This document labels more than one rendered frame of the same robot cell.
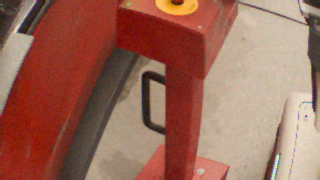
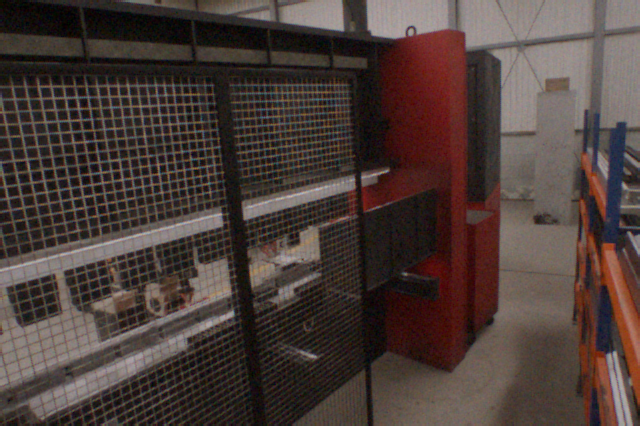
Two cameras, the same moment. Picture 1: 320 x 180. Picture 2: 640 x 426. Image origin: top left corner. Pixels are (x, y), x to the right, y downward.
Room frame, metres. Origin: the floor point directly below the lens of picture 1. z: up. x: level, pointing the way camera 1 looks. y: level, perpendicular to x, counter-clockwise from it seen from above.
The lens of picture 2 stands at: (3.04, 1.55, 1.85)
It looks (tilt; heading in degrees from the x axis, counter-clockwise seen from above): 12 degrees down; 201
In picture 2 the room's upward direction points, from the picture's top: 4 degrees counter-clockwise
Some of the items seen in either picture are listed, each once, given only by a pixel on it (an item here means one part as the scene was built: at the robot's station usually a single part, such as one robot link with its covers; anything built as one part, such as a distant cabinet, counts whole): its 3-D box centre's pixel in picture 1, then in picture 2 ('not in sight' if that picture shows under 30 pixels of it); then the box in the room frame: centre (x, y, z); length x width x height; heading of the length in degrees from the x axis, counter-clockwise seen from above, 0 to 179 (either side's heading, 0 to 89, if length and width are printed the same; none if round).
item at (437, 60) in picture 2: not in sight; (403, 206); (-0.15, 1.01, 1.15); 0.85 x 0.25 x 2.30; 68
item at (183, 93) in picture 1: (184, 117); not in sight; (0.97, -0.04, 0.39); 0.05 x 0.05 x 0.54; 62
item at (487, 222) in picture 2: not in sight; (457, 272); (-0.57, 1.36, 0.50); 0.50 x 0.50 x 1.00; 68
